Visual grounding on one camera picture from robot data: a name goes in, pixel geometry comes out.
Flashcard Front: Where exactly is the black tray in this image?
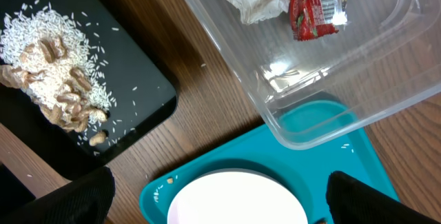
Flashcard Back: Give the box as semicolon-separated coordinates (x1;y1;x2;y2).
1;0;177;180

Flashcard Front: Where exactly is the teal plastic tray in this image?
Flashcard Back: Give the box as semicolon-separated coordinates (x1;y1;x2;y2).
139;125;398;223

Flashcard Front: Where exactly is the clear plastic bin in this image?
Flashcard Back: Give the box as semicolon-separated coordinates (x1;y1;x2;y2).
185;0;440;150

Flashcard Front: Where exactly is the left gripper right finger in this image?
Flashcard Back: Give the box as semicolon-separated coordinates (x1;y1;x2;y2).
326;171;440;224

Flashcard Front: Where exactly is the rice and peanut pile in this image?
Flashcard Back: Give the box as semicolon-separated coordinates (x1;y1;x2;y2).
1;3;117;147

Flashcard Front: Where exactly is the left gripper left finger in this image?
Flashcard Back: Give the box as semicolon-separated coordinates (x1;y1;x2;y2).
6;167;115;224

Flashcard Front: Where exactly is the red snack wrapper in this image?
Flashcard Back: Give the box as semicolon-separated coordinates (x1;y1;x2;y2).
289;0;347;41

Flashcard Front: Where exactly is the large white plate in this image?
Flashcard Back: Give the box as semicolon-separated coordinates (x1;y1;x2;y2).
167;171;308;224

